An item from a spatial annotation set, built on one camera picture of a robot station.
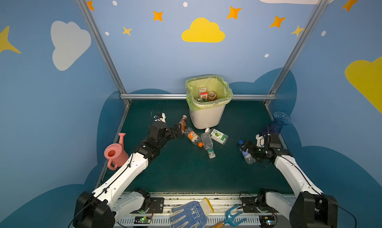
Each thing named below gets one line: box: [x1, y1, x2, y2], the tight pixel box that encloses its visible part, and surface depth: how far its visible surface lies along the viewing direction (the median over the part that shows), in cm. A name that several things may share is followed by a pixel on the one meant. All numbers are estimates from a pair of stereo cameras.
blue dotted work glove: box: [169, 197, 214, 228], surface depth 73 cm
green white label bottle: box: [204, 127, 229, 146], surface depth 100 cm
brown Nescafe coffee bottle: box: [179, 114, 188, 135], surface depth 106 cm
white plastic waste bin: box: [189, 104, 226, 130], surface depth 103 cm
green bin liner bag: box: [185, 74, 234, 111], surface depth 93 cm
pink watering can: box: [103, 132, 129, 171], surface depth 82 cm
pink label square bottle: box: [197, 86, 209, 103], surface depth 103 cm
